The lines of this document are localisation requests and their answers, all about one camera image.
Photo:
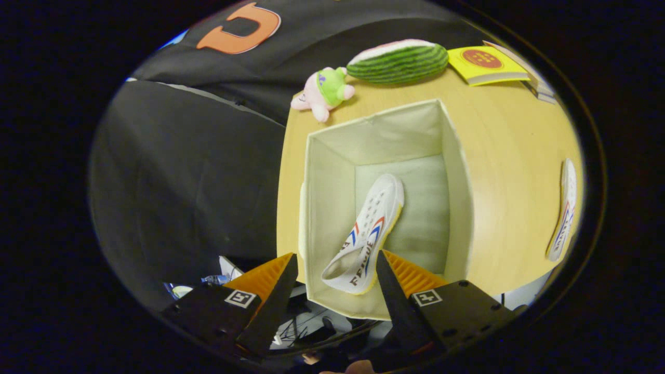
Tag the yellow book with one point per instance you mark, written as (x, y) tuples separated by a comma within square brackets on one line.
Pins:
[(483, 65)]

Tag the watermelon slice plush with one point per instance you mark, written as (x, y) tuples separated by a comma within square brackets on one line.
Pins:
[(400, 62)]

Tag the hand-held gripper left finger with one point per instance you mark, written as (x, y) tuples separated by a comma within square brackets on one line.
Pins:
[(273, 306)]

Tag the pink and green starfish plush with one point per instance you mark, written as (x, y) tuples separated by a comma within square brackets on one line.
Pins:
[(324, 88)]

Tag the beige book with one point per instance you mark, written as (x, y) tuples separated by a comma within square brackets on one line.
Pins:
[(519, 59)]

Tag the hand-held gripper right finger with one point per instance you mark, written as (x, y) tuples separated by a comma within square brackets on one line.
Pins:
[(397, 306)]

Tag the cream fabric storage box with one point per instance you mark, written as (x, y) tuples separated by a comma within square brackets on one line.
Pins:
[(332, 208)]

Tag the grey book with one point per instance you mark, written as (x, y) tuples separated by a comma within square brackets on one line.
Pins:
[(543, 95)]

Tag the white paper sheet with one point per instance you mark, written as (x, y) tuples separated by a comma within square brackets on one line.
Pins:
[(228, 267)]

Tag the white canvas shoe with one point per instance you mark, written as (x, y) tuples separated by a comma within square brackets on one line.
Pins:
[(565, 208), (371, 228)]

